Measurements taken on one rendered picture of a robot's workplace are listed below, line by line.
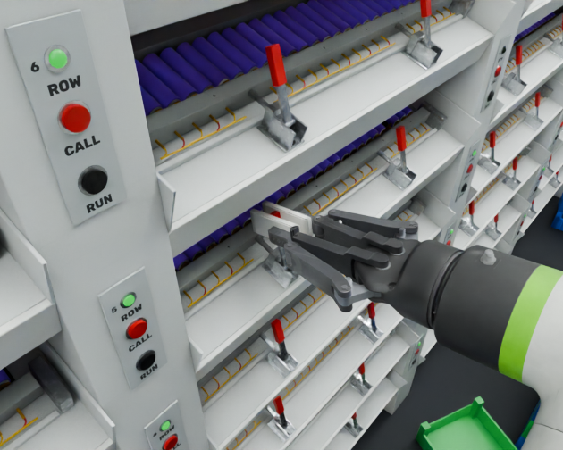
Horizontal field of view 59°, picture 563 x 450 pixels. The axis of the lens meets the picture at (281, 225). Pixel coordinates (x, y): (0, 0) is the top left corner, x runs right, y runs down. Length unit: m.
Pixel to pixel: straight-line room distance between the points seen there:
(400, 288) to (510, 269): 0.09
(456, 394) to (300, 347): 0.93
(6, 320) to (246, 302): 0.29
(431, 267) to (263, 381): 0.38
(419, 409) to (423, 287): 1.16
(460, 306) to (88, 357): 0.29
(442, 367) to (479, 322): 1.27
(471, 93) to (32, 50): 0.71
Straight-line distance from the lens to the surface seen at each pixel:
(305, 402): 0.93
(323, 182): 0.68
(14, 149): 0.30
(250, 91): 0.50
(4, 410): 0.51
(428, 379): 1.64
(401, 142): 0.74
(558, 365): 0.40
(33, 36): 0.29
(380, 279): 0.45
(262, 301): 0.58
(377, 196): 0.74
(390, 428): 1.53
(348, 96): 0.57
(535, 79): 1.23
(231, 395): 0.72
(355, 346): 1.01
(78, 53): 0.30
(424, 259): 0.43
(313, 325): 0.79
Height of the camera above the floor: 1.32
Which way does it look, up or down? 40 degrees down
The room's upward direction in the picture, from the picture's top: straight up
